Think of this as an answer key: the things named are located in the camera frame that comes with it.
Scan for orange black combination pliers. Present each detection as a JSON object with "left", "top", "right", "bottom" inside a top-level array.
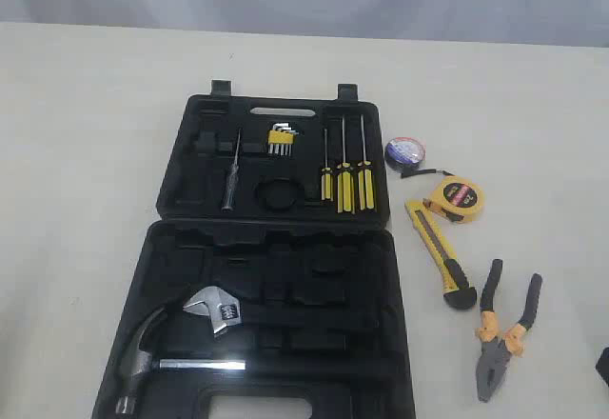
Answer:
[{"left": 475, "top": 259, "right": 543, "bottom": 403}]

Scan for black plastic tool case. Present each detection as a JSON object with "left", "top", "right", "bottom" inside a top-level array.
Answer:
[{"left": 92, "top": 80, "right": 415, "bottom": 418}]

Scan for steel claw hammer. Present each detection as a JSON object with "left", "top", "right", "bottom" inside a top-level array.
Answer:
[{"left": 114, "top": 307, "right": 246, "bottom": 418}]

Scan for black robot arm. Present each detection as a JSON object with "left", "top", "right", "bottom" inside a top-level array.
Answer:
[{"left": 595, "top": 347, "right": 609, "bottom": 386}]

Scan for silver adjustable wrench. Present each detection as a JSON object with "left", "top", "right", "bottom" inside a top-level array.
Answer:
[{"left": 183, "top": 286, "right": 242, "bottom": 338}]

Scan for short yellow black screwdriver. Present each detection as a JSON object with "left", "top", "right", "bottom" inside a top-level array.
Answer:
[{"left": 321, "top": 128, "right": 333, "bottom": 202}]

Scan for yellow tape measure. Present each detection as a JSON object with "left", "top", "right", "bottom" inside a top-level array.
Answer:
[{"left": 401, "top": 169, "right": 485, "bottom": 224}]

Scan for yellow utility knife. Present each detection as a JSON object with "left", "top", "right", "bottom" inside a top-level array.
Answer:
[{"left": 405, "top": 200, "right": 478, "bottom": 310}]

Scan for black electrical tape roll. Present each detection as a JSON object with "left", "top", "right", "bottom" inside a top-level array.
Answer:
[{"left": 384, "top": 137, "right": 425, "bottom": 172}]

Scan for middle yellow black screwdriver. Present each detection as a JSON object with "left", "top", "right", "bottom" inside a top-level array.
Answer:
[{"left": 337, "top": 117, "right": 355, "bottom": 214}]

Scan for yellow hex key set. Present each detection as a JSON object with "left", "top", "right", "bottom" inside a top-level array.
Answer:
[{"left": 267, "top": 123, "right": 299, "bottom": 157}]

